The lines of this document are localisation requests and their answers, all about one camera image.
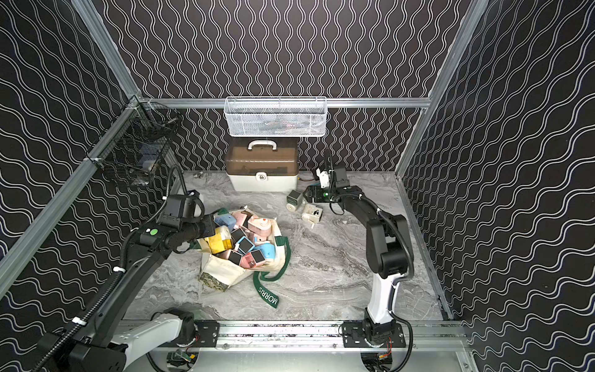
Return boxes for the green pencil sharpener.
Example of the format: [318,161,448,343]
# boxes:
[286,190,305,212]

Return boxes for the black wire basket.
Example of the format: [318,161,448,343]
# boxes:
[90,102,183,188]

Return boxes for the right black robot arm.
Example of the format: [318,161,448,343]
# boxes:
[304,185,415,343]

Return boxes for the pink pencil sharpener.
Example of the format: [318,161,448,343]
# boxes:
[240,250,266,270]

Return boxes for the brown lid white toolbox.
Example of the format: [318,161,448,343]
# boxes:
[226,137,299,192]

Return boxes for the light blue pencil sharpener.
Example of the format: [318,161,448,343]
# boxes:
[214,213,237,231]

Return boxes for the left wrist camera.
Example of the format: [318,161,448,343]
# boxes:
[157,193,205,230]

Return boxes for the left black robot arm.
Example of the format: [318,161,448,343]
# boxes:
[33,214,215,371]

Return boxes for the yellow pencil sharpener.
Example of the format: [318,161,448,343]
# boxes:
[205,233,232,254]

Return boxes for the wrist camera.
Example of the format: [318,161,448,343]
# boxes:
[315,165,350,189]
[157,193,205,230]

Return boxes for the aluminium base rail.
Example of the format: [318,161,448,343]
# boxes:
[187,320,466,353]

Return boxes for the white wire mesh basket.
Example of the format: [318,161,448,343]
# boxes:
[223,96,328,137]

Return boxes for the cream tote bag green handles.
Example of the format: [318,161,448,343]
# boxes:
[192,207,291,308]

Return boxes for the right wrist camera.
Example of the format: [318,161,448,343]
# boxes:
[315,165,350,189]

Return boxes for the cream white pencil sharpener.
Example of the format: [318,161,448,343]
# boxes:
[302,204,323,228]

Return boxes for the blue square pencil sharpener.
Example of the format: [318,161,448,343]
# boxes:
[255,243,277,262]

